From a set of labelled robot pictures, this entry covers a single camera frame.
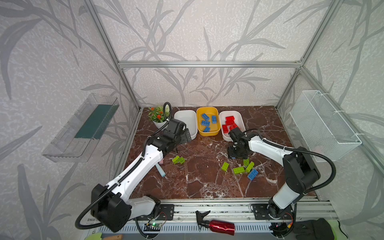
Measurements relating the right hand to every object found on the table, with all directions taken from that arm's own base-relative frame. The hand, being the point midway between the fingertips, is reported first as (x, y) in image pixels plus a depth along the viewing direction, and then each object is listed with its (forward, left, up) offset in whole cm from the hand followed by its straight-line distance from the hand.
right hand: (232, 151), depth 91 cm
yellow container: (+21, +9, -4) cm, 23 cm away
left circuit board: (-38, +43, -5) cm, 57 cm away
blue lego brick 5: (-13, -10, -2) cm, 17 cm away
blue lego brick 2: (+24, +16, -2) cm, 29 cm away
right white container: (+27, -9, -2) cm, 29 cm away
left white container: (+30, +28, -3) cm, 41 cm away
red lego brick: (+29, -2, -3) cm, 29 cm away
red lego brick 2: (+25, -2, -3) cm, 25 cm away
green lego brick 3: (-10, -3, -3) cm, 11 cm away
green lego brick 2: (-9, -10, -2) cm, 13 cm away
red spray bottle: (-37, +13, +1) cm, 39 cm away
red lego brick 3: (+20, +2, -2) cm, 20 cm away
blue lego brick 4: (+19, +15, -2) cm, 24 cm away
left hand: (+4, +28, +17) cm, 33 cm away
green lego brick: (-6, -8, -2) cm, 10 cm away
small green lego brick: (-8, +5, -3) cm, 10 cm away
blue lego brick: (+30, +16, -2) cm, 34 cm away
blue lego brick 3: (+28, +10, -3) cm, 30 cm away
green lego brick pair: (-4, +34, -2) cm, 34 cm away
